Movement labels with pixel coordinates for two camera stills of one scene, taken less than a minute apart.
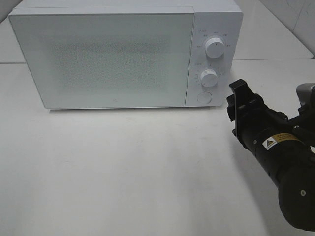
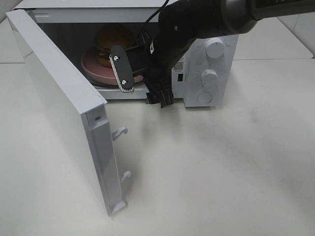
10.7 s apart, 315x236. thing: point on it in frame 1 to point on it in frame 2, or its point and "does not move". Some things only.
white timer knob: (208, 78) does not move
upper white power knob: (214, 47) does not move
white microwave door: (107, 60) to (83, 112)
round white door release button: (204, 97) does not move
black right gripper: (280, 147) to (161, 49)
